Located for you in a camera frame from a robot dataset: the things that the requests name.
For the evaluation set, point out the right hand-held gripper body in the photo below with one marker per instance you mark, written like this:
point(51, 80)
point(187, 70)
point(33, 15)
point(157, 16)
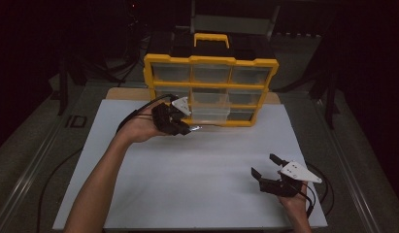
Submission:
point(284, 187)

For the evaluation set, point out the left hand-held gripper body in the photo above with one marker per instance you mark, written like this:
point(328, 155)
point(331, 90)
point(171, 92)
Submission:
point(164, 118)

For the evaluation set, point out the silver nail clipper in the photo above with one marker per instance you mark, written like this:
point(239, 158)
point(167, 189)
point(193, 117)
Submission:
point(195, 128)

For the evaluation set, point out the clear plastic drawer bin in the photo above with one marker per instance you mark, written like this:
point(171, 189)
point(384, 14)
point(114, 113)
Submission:
point(209, 115)

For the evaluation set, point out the yellow black storage organizer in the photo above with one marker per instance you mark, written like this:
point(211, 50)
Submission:
point(203, 59)

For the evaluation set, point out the person's right hand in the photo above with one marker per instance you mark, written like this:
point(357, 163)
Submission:
point(295, 202)

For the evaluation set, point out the person's left hand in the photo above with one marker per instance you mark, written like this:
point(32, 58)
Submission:
point(139, 129)

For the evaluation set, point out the grid of clear drawers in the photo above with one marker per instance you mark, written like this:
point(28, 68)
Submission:
point(171, 73)

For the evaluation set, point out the wooden board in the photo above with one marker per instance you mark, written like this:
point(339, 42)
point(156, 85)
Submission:
point(122, 93)

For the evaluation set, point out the white board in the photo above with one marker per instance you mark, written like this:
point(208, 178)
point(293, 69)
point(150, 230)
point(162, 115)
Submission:
point(203, 178)

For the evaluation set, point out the dark metal stand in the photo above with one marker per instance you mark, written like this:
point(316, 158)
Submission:
point(62, 90)
point(331, 103)

